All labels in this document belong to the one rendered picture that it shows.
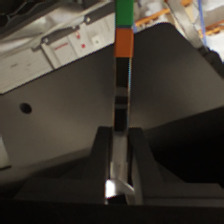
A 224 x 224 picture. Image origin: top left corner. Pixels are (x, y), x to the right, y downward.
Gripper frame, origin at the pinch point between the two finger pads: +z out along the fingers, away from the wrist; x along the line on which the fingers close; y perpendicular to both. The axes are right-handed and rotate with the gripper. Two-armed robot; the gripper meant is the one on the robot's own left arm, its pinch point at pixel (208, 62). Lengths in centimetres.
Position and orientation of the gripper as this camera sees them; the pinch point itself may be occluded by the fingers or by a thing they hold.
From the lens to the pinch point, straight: 29.2
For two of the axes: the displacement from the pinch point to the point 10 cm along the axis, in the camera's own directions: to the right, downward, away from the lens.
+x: -1.5, -6.5, 7.4
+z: -7.0, -4.6, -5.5
